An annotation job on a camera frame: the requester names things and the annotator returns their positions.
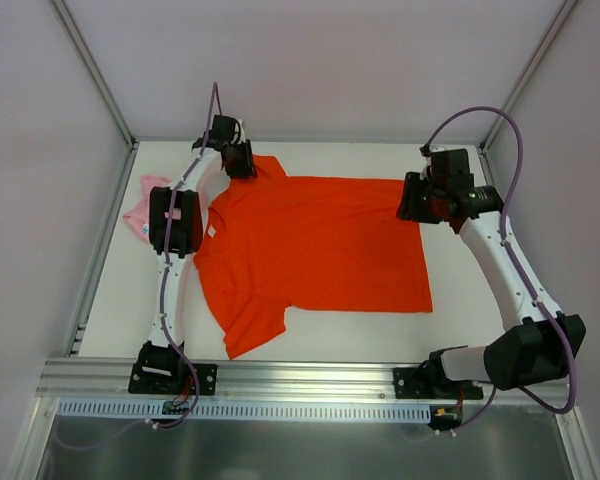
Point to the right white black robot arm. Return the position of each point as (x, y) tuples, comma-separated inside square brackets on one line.
[(539, 342)]

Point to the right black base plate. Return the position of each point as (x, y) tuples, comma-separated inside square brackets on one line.
[(418, 383)]

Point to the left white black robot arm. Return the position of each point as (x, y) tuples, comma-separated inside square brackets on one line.
[(178, 216)]

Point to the aluminium mounting rail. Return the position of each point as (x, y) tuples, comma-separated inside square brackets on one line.
[(236, 380)]

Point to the orange t shirt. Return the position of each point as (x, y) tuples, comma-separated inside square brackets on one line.
[(277, 241)]

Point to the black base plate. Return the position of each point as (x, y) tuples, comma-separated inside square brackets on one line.
[(418, 383), (200, 379)]

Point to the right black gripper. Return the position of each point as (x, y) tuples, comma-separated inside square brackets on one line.
[(410, 198)]

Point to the right aluminium frame post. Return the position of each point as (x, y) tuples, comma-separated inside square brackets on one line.
[(544, 45)]

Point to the pink t shirt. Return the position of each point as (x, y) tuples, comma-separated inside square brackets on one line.
[(138, 217)]

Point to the left aluminium frame post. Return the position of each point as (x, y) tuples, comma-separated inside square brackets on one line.
[(78, 41)]

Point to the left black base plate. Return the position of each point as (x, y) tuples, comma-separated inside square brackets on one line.
[(200, 379)]

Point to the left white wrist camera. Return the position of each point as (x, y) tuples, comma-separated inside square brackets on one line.
[(240, 133)]

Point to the aluminium frame post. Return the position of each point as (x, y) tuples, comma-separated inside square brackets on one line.
[(544, 45), (78, 41)]

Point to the white slotted cable duct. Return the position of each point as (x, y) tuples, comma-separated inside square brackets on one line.
[(207, 409)]

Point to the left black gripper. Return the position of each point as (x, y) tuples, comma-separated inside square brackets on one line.
[(240, 161)]

